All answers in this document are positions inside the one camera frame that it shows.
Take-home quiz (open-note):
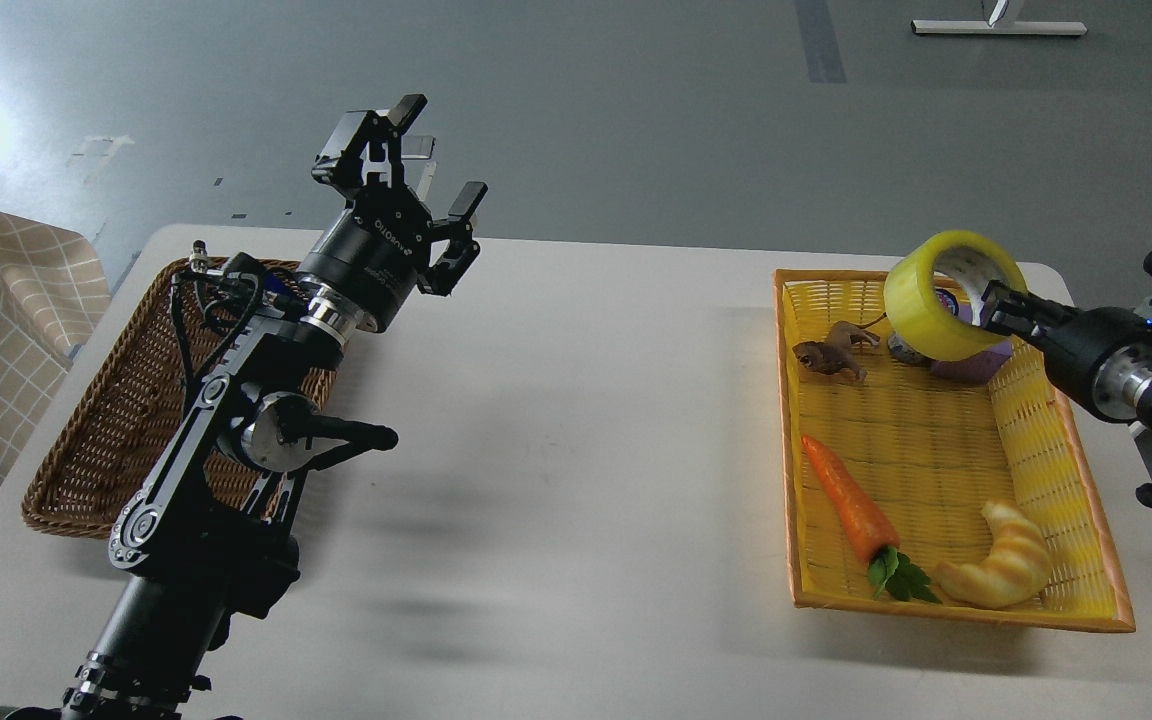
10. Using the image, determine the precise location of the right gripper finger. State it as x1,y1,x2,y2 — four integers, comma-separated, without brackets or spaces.
975,281,1037,338

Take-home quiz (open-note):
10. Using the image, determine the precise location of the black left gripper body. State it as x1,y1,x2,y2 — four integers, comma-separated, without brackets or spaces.
296,190,433,333

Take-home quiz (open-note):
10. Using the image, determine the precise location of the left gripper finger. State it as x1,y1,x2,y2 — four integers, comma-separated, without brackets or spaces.
417,181,488,296
312,94,429,200

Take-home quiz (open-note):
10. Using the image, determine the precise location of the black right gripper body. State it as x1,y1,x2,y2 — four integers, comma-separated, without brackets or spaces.
1026,300,1152,416

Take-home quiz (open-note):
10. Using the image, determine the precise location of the yellow tape roll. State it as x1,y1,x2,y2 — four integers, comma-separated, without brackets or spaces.
884,232,1028,361

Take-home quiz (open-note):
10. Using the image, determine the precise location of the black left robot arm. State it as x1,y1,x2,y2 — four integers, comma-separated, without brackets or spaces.
12,94,486,719

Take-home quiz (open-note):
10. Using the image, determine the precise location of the small dark jar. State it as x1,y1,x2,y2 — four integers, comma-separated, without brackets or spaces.
887,287,970,366

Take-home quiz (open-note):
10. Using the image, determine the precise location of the purple foam block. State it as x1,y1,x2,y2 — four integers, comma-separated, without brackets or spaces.
929,293,1011,386

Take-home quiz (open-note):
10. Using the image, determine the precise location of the brown toy animal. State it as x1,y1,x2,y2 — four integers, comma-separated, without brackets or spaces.
791,313,887,382

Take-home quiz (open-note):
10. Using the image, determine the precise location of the yellow plastic basket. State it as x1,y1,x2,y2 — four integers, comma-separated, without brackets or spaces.
772,270,1137,632

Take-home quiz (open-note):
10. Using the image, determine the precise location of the brown wicker basket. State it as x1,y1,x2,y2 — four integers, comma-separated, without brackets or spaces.
20,259,338,541

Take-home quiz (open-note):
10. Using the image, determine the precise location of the toy croissant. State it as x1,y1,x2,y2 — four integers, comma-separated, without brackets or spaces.
931,498,1053,609

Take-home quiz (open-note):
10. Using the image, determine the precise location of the orange toy carrot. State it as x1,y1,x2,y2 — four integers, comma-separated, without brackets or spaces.
799,434,942,602

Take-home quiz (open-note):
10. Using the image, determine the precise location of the white stand base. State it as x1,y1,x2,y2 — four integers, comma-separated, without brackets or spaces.
910,1,1087,38

